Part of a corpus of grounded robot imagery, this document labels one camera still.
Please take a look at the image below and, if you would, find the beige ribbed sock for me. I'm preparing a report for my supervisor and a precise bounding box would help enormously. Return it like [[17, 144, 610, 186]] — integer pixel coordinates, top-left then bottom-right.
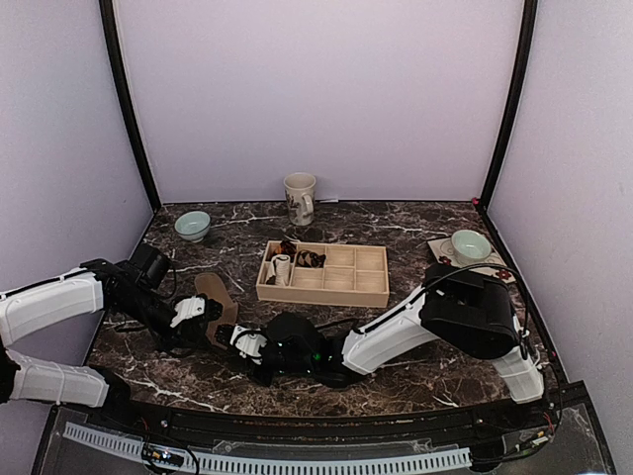
[[194, 272, 238, 350]]

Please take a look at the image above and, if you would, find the wooden compartment tray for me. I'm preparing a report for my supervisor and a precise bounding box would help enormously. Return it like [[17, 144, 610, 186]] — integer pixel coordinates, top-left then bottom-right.
[[256, 240, 390, 308]]

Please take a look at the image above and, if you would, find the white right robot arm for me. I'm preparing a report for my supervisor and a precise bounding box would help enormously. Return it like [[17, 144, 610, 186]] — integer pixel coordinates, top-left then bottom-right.
[[232, 264, 545, 429]]

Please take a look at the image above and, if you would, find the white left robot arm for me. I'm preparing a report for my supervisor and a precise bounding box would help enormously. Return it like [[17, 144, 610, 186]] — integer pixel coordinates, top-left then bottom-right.
[[1, 244, 223, 431]]

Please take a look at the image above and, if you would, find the rolled white ribbed sock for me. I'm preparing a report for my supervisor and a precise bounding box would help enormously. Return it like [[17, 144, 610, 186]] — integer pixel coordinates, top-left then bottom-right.
[[265, 254, 292, 287]]

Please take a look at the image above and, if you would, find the teal striped ceramic bowl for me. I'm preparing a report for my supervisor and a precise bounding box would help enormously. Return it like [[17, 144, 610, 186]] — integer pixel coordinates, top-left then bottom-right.
[[174, 211, 211, 242]]

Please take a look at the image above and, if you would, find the rolled red argyle sock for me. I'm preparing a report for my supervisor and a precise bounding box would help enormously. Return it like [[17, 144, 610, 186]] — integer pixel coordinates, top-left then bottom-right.
[[275, 240, 297, 255]]

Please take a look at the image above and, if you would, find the coral pattern ceramic mug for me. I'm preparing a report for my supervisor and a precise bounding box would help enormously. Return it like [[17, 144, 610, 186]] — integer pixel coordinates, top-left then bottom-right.
[[284, 172, 317, 227]]

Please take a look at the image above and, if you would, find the green circuit board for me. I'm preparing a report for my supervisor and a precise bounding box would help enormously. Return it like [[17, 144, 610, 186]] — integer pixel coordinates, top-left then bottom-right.
[[141, 445, 184, 467]]

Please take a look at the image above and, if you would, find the floral square plate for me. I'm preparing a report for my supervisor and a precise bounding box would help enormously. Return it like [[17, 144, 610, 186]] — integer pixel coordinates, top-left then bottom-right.
[[427, 237, 516, 284]]

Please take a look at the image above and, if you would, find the pale green bowl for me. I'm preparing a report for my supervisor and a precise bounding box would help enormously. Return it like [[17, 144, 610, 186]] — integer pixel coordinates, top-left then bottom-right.
[[450, 230, 493, 265]]

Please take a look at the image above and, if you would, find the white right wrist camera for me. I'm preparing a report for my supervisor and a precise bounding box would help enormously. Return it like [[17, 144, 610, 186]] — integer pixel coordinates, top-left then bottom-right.
[[229, 326, 268, 365]]

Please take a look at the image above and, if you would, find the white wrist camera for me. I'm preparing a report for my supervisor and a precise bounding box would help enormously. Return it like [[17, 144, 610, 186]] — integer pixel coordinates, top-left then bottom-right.
[[170, 296, 207, 329], [229, 326, 268, 365]]

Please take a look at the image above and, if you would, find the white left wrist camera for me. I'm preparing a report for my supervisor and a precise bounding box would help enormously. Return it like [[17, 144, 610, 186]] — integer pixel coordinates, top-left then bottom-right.
[[170, 296, 207, 329]]

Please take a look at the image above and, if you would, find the black front table rail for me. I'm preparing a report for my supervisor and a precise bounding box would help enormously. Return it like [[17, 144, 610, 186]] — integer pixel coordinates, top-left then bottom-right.
[[53, 383, 589, 446]]

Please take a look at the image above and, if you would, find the white slotted cable duct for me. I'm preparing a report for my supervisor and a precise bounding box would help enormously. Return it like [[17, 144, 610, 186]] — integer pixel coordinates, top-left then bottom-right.
[[61, 423, 472, 474]]

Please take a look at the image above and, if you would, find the black left corner post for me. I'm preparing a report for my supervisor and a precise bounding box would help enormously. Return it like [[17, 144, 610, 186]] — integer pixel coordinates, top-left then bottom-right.
[[98, 0, 162, 213]]

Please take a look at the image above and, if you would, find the black corner post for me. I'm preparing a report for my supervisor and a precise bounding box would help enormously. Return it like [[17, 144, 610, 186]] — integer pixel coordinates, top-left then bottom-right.
[[98, 0, 162, 213], [478, 0, 539, 214]]

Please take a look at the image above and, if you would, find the black right corner post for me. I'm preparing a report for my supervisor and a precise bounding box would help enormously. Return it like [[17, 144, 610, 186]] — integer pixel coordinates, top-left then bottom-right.
[[478, 0, 539, 214]]

